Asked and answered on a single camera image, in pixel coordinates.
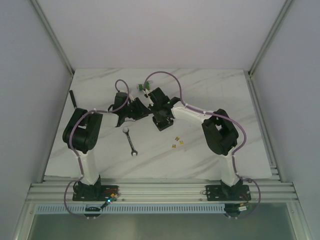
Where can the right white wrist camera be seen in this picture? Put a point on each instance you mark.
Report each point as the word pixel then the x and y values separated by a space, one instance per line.
pixel 146 94

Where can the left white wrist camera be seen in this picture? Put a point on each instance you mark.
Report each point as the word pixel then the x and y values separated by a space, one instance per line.
pixel 129 93

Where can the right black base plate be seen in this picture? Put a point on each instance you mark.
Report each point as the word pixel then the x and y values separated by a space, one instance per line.
pixel 227 193

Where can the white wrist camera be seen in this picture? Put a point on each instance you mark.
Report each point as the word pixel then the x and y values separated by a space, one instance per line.
pixel 146 94
pixel 129 93

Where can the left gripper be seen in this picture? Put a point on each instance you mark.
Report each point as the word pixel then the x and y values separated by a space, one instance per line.
pixel 136 109

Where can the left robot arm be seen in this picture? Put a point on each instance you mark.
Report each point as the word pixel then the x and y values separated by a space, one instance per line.
pixel 82 131

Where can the black fuse box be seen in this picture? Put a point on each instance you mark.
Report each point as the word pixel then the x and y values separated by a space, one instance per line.
pixel 163 124

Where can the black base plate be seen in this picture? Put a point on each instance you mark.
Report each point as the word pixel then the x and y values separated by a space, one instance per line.
pixel 227 193
pixel 93 193

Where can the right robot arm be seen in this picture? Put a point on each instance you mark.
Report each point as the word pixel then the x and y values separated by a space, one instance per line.
pixel 220 134

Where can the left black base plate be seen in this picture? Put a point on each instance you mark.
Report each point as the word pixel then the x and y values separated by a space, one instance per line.
pixel 93 193

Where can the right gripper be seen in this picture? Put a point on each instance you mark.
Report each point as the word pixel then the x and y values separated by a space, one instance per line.
pixel 152 108

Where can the white slotted cable duct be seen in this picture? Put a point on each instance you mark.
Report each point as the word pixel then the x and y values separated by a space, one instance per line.
pixel 133 208

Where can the silver combination wrench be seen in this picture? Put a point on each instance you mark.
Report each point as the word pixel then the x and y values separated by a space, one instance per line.
pixel 133 150

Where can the aluminium frame rail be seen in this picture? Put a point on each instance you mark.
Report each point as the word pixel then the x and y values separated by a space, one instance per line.
pixel 53 190

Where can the hammer with black handle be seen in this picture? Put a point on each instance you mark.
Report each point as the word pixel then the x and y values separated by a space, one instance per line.
pixel 73 100

